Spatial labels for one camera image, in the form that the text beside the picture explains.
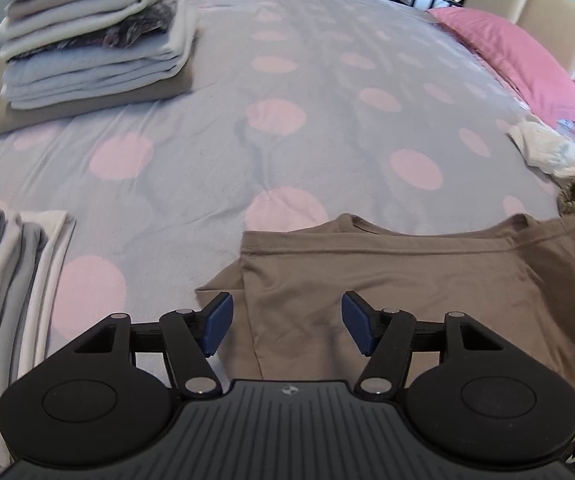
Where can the taupe t-shirt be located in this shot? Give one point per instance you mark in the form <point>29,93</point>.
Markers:
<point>517,278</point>

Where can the stack of folded clothes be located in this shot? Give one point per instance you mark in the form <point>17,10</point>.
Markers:
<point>60,51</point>

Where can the grey bedsheet with pink dots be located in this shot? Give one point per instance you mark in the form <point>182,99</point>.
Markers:
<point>299,110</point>

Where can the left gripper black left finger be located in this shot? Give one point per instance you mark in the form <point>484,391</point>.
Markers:
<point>116,389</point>

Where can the pink pillow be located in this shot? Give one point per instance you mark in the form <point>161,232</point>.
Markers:
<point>531,69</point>

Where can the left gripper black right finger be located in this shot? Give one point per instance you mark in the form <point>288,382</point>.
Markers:
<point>463,390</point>

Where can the white crumpled garment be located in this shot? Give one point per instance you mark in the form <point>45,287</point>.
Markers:
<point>543,148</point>

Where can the folded beige blanket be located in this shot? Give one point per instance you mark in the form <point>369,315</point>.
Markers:
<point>11,120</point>

